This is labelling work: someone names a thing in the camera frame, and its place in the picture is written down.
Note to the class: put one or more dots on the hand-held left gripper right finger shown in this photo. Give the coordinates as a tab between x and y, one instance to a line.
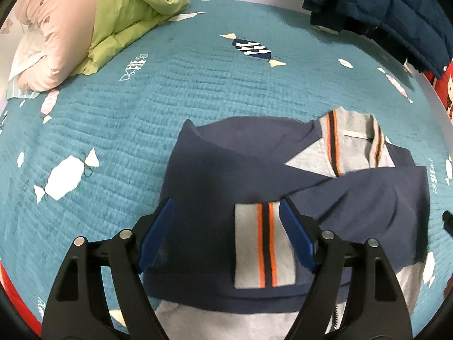
296	235

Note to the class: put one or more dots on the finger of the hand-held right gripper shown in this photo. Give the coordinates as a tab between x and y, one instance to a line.
448	221

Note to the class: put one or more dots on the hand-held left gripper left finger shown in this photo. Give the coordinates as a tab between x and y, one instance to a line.
159	235

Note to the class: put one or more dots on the navy and grey jacket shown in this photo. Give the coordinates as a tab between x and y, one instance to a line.
212	184

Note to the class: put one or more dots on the light blue striped cloth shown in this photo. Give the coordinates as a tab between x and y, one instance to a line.
19	91

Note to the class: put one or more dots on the navy and yellow puffer jacket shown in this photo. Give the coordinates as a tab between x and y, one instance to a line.
389	7

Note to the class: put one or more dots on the pink quilt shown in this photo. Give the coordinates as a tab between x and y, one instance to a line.
60	35

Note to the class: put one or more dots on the green quilt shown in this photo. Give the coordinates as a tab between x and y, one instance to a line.
124	14

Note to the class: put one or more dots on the white folded cloth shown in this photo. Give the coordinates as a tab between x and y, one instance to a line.
26	52

